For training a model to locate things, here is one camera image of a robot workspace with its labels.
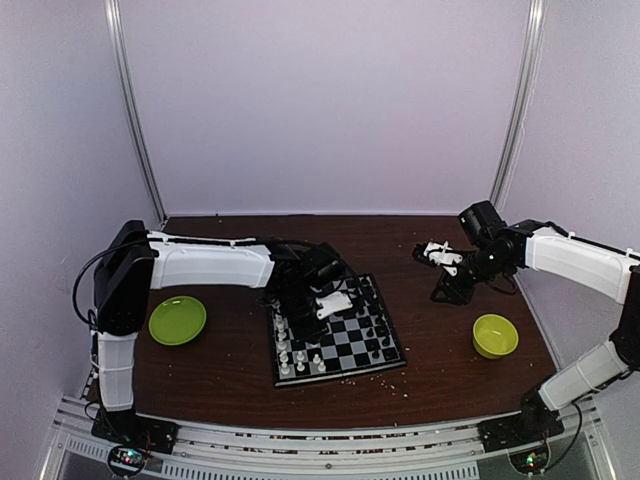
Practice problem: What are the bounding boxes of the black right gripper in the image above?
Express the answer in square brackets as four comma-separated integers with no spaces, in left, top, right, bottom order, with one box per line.
[431,246,510,305]

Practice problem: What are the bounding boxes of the black white chessboard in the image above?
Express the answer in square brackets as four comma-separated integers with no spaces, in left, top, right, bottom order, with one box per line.
[268,274,407,388]

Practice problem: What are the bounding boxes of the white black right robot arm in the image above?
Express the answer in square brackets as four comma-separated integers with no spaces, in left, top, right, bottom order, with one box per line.
[414,201,639,442]

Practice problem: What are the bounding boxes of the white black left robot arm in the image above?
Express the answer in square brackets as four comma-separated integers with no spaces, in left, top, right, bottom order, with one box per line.
[71,220,353,444]

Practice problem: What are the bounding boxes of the yellow-green bowl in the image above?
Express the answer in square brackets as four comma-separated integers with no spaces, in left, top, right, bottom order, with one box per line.
[472,314,519,360]

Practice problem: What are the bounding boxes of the green plate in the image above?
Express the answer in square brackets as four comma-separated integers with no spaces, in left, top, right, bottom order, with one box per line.
[148,296,207,346]

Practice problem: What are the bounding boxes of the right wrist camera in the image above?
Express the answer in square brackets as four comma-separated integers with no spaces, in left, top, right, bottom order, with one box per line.
[412,241,463,276]

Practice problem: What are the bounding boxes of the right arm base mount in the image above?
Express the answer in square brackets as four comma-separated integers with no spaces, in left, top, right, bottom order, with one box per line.
[478,415,565,476]

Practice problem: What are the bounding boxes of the aluminium front rail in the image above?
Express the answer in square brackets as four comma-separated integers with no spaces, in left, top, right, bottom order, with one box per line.
[39,392,616,480]

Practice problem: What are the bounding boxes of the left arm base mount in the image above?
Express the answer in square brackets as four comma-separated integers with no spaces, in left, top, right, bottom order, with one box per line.
[91,417,179,478]

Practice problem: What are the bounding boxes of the right aluminium frame post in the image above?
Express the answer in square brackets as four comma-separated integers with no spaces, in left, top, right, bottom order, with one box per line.
[489,0,547,213]

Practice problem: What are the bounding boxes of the aluminium frame post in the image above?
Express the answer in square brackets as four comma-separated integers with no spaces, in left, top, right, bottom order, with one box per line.
[104,0,169,225]
[489,0,547,213]

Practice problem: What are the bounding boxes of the left aluminium frame post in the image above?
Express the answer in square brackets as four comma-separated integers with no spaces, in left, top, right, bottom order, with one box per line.
[104,0,169,225]

